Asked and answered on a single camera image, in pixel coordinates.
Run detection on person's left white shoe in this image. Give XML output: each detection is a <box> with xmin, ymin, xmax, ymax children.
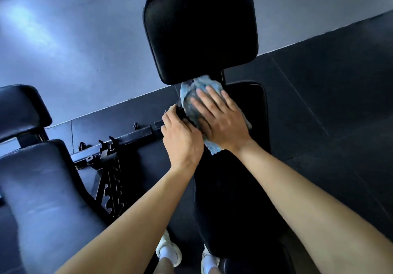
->
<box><xmin>155</xmin><ymin>229</ymin><xmax>182</xmax><ymax>268</ymax></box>

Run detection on long black bench back pad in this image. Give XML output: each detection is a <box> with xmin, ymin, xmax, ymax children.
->
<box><xmin>193</xmin><ymin>81</ymin><xmax>296</xmax><ymax>274</ymax></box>
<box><xmin>0</xmin><ymin>139</ymin><xmax>108</xmax><ymax>274</ymax></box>

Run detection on person's left forearm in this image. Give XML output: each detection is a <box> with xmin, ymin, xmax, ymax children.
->
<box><xmin>56</xmin><ymin>166</ymin><xmax>199</xmax><ymax>274</ymax></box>

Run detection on square black bench seat pad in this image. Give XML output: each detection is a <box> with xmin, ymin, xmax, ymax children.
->
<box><xmin>0</xmin><ymin>84</ymin><xmax>53</xmax><ymax>145</ymax></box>
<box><xmin>142</xmin><ymin>0</ymin><xmax>259</xmax><ymax>86</ymax></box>

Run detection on person's right forearm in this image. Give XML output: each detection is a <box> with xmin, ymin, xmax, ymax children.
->
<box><xmin>229</xmin><ymin>139</ymin><xmax>393</xmax><ymax>274</ymax></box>

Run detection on person's right white sock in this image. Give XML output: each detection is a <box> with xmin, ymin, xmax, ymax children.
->
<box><xmin>204</xmin><ymin>255</ymin><xmax>217</xmax><ymax>273</ymax></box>

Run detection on person's left leg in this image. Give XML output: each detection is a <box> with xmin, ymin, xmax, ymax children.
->
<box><xmin>153</xmin><ymin>257</ymin><xmax>175</xmax><ymax>274</ymax></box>

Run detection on person's right white shoe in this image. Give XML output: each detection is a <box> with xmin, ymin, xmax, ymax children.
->
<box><xmin>200</xmin><ymin>244</ymin><xmax>221</xmax><ymax>274</ymax></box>

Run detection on person's white sock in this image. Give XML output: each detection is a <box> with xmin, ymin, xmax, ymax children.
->
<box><xmin>160</xmin><ymin>246</ymin><xmax>176</xmax><ymax>260</ymax></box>
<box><xmin>204</xmin><ymin>255</ymin><xmax>217</xmax><ymax>273</ymax></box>

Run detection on black toothed bench adjuster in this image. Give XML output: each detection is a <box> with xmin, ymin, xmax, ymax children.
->
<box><xmin>92</xmin><ymin>152</ymin><xmax>128</xmax><ymax>222</ymax></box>

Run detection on black metal bench frame bar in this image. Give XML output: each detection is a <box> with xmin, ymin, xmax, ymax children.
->
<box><xmin>70</xmin><ymin>103</ymin><xmax>188</xmax><ymax>168</ymax></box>

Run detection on person's right hand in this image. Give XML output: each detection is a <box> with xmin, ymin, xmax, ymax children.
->
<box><xmin>190</xmin><ymin>85</ymin><xmax>254</xmax><ymax>153</ymax></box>

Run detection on person's left white sock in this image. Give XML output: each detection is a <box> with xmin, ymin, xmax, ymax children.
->
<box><xmin>160</xmin><ymin>246</ymin><xmax>176</xmax><ymax>260</ymax></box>

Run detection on blue-grey cleaning cloth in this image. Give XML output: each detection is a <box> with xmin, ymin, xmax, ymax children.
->
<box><xmin>179</xmin><ymin>74</ymin><xmax>252</xmax><ymax>156</ymax></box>

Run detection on person's white shoe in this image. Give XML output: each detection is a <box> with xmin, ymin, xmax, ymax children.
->
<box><xmin>155</xmin><ymin>229</ymin><xmax>182</xmax><ymax>268</ymax></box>
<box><xmin>200</xmin><ymin>244</ymin><xmax>221</xmax><ymax>274</ymax></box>

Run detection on person's left hand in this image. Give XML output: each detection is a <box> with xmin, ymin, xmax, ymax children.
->
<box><xmin>161</xmin><ymin>103</ymin><xmax>204</xmax><ymax>173</ymax></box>

